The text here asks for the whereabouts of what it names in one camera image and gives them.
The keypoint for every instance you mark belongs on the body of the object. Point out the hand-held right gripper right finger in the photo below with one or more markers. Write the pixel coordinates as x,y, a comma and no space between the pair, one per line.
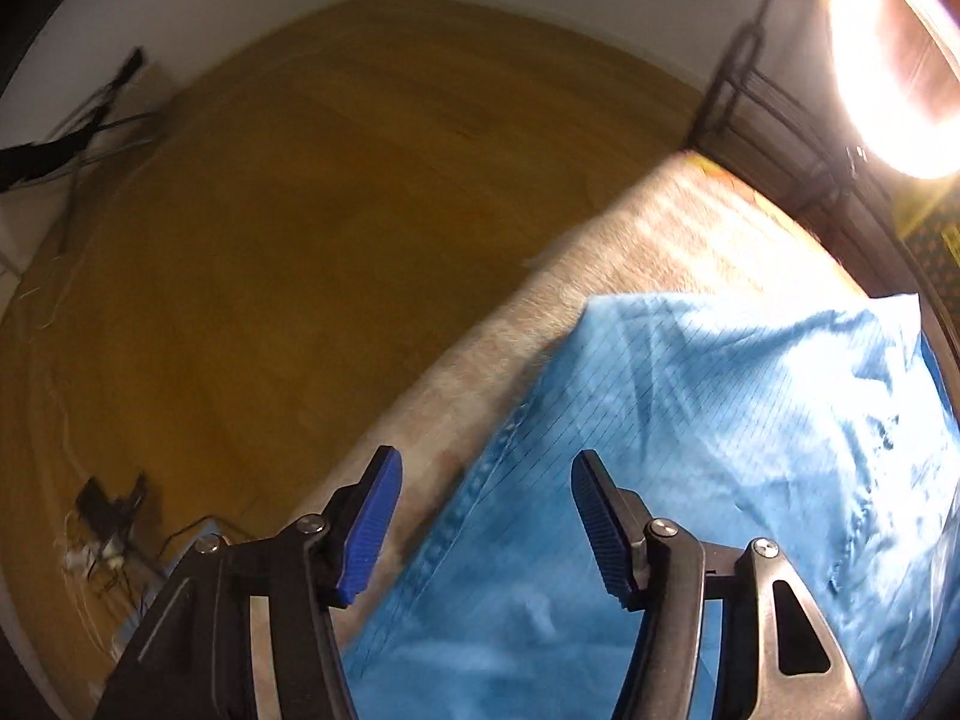
600,532

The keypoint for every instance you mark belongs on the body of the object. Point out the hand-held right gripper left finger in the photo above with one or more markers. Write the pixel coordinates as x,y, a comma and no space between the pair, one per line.
371,532

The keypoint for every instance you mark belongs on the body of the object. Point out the beige woven blanket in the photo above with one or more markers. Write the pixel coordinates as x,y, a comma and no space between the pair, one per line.
675,240

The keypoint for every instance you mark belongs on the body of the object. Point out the yellow green patterned box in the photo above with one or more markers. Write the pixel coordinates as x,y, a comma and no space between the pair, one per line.
937,255

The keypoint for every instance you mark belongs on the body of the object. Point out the blue work coat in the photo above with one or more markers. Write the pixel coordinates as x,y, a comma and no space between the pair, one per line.
712,427

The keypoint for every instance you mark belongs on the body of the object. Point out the black metal clothes rack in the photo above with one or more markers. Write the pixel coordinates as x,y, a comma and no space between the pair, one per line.
739,52

